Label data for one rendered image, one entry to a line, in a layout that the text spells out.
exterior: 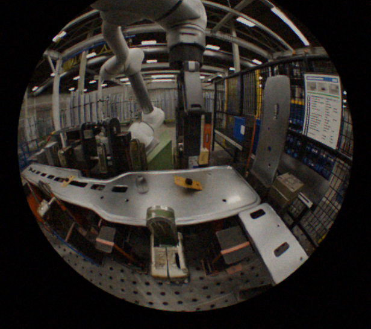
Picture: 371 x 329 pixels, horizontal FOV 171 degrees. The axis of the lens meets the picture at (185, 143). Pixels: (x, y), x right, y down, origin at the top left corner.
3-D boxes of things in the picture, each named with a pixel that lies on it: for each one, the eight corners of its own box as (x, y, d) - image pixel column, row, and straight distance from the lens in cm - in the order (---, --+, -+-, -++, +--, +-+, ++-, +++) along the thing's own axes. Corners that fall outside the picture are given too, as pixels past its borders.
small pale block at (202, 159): (194, 215, 65) (199, 151, 41) (193, 210, 67) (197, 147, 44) (201, 214, 66) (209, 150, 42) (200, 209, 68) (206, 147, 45)
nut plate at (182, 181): (173, 184, 31) (175, 180, 30) (173, 175, 34) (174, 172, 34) (202, 190, 34) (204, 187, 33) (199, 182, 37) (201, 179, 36)
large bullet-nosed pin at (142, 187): (138, 197, 36) (132, 179, 32) (140, 190, 38) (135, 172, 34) (148, 197, 35) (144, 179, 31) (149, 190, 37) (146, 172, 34)
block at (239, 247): (202, 279, 53) (219, 271, 26) (196, 257, 55) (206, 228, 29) (226, 272, 55) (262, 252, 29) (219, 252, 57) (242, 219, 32)
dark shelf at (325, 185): (312, 213, 43) (317, 205, 41) (214, 131, 100) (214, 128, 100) (328, 189, 62) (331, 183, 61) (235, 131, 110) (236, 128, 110)
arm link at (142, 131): (140, 150, 114) (123, 135, 112) (151, 136, 118) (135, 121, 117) (144, 150, 98) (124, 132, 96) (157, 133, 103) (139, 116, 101)
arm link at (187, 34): (165, 23, 28) (164, 44, 25) (209, 26, 29) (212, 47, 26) (166, 41, 35) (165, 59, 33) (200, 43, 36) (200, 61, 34)
